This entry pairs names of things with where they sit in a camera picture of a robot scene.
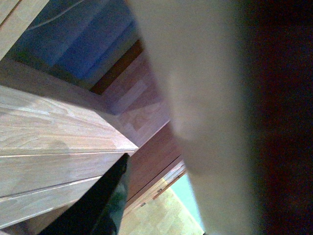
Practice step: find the left gripper black left-camera finger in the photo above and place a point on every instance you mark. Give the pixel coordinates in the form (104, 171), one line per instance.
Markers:
(99, 211)

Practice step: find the thin white magazine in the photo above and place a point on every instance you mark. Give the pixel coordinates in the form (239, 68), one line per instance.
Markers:
(194, 47)

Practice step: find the light wooden bookshelf unit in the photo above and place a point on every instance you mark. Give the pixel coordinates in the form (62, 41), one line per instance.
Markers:
(58, 139)

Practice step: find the grey curtain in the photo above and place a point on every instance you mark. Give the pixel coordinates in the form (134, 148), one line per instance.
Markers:
(77, 41)

